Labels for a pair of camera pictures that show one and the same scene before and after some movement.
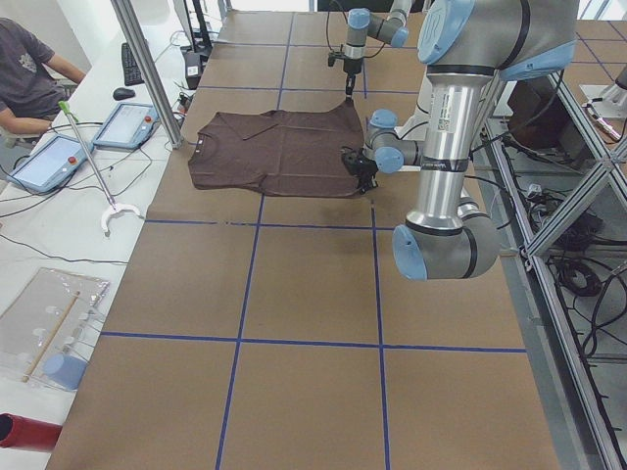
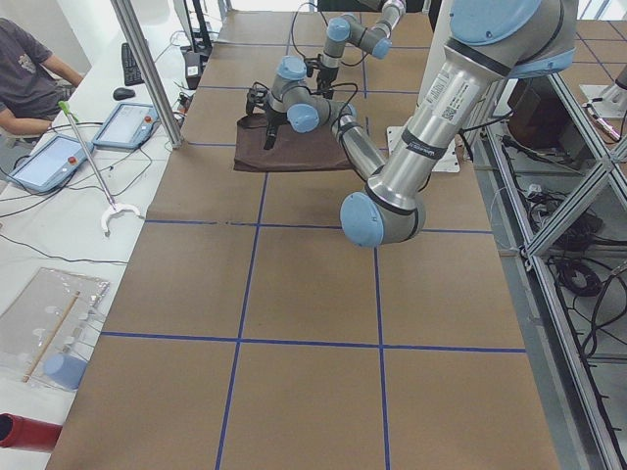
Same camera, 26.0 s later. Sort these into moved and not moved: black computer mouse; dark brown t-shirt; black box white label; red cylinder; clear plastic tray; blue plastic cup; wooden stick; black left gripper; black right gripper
Moved: black right gripper; dark brown t-shirt; black left gripper
Not moved: wooden stick; blue plastic cup; black computer mouse; black box white label; red cylinder; clear plastic tray
